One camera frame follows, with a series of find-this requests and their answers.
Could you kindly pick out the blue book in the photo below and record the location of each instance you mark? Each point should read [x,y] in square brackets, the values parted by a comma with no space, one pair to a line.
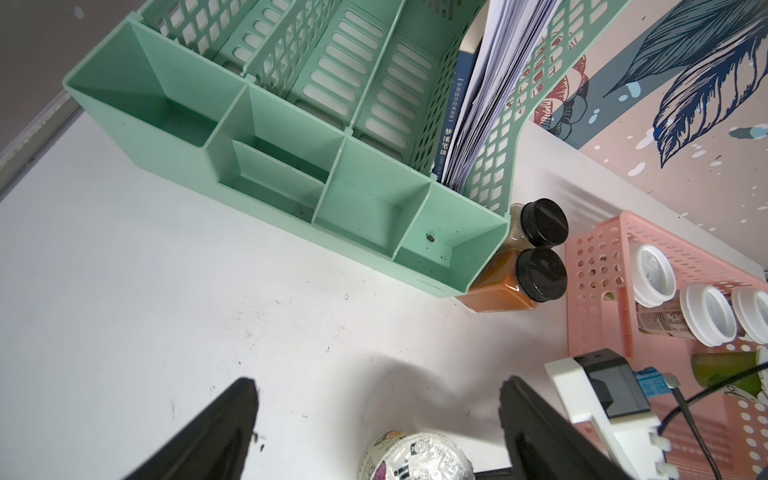
[456,114]

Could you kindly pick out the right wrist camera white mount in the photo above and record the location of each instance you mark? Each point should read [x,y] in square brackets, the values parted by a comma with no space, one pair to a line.
[602,389]

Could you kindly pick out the light spice jar black lid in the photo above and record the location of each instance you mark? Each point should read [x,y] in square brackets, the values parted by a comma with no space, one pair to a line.
[540,223]

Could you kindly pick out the brown foil-lid yogurt cup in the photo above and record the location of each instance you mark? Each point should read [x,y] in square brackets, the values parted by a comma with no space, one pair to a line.
[402,455]

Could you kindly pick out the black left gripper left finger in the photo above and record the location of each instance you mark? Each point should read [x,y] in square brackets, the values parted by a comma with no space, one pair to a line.
[215,444]

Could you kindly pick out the orange spice jar black lid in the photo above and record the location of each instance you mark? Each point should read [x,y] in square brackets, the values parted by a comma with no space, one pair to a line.
[517,280]

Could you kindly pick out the green white-lid yogurt cup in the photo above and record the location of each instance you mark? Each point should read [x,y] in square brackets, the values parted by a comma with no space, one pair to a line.
[712,368]

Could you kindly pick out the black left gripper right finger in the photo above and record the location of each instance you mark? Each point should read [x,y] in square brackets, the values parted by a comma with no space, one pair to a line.
[541,444]

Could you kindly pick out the green plastic file organizer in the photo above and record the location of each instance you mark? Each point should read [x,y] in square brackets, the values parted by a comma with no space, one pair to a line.
[323,118]

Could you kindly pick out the pink plastic basket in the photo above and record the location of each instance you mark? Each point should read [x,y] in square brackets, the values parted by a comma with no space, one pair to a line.
[601,313]

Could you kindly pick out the white paper stack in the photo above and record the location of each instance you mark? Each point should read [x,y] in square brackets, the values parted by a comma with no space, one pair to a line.
[506,33]

